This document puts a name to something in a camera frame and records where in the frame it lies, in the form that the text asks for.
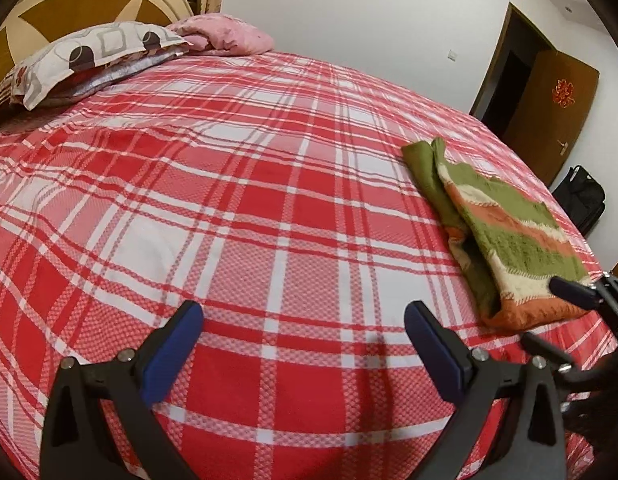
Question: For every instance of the white wall switch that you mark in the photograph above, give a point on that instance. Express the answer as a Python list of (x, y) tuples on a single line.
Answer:
[(452, 55)]

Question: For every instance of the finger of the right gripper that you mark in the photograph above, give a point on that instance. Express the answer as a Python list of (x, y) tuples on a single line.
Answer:
[(586, 297), (557, 359)]

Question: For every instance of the red plaid bed sheet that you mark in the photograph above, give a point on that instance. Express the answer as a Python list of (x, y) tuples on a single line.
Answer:
[(272, 191)]

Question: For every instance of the black backpack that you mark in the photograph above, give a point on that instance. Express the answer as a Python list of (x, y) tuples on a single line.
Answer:
[(582, 198)]

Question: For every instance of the cream wooden headboard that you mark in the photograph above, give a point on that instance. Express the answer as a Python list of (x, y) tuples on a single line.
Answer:
[(32, 24)]

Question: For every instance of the pink pillow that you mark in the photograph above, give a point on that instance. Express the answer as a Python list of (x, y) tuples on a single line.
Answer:
[(218, 34)]

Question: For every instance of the brown wooden door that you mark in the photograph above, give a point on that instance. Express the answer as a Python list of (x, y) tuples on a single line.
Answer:
[(552, 110)]

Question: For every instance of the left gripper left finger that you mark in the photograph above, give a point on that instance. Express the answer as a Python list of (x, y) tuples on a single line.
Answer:
[(76, 440)]

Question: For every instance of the patterned white pillow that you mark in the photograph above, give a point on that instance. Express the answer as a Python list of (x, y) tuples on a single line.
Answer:
[(83, 62)]

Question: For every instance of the green knit sweater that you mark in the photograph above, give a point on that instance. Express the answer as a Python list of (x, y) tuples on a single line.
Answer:
[(507, 246)]

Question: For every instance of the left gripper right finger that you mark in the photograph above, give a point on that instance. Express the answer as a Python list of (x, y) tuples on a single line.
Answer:
[(530, 439)]

